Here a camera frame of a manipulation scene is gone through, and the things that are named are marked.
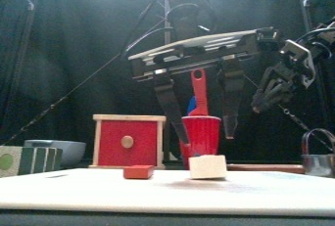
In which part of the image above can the red salmon toy block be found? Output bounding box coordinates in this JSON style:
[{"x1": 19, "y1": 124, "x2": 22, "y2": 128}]
[{"x1": 122, "y1": 164, "x2": 156, "y2": 180}]

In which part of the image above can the blue plastic utensil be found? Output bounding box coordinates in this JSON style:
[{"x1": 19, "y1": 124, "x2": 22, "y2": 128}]
[{"x1": 187, "y1": 95, "x2": 197, "y2": 117}]

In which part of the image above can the red plastic spatula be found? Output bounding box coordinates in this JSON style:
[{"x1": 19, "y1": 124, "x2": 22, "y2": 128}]
[{"x1": 191, "y1": 68, "x2": 211, "y2": 117}]

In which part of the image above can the red plastic cup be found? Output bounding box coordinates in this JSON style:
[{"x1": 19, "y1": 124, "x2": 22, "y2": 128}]
[{"x1": 180, "y1": 114, "x2": 223, "y2": 170}]

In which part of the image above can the red wooden box with knob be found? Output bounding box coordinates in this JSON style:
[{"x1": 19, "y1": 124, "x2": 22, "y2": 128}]
[{"x1": 88, "y1": 113, "x2": 168, "y2": 170}]

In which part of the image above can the white toy rice cube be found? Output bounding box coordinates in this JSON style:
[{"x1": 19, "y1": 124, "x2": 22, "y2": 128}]
[{"x1": 188, "y1": 154, "x2": 230, "y2": 181}]

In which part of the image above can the brown wooden strip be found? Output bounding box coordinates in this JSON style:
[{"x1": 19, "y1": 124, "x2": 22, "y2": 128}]
[{"x1": 226, "y1": 162, "x2": 307, "y2": 175}]

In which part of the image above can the grey bowl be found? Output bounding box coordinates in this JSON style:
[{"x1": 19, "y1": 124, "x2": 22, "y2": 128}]
[{"x1": 25, "y1": 139, "x2": 88, "y2": 168}]

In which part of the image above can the white cutting board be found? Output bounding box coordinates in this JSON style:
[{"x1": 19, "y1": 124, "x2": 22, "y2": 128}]
[{"x1": 0, "y1": 167, "x2": 335, "y2": 219}]

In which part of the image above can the green striped white box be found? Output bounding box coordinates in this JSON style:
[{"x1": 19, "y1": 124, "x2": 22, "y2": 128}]
[{"x1": 0, "y1": 145, "x2": 65, "y2": 179}]

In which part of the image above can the diagonal brace wire with turnbuckle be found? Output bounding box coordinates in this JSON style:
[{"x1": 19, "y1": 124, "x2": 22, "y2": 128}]
[{"x1": 243, "y1": 73, "x2": 335, "y2": 155}]

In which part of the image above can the metal frame pole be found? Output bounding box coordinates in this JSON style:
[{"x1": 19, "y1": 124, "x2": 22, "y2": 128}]
[{"x1": 163, "y1": 0, "x2": 173, "y2": 47}]

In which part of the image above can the small metal pot with handle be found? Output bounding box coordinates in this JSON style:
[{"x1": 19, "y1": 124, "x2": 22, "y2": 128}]
[{"x1": 301, "y1": 127, "x2": 335, "y2": 178}]

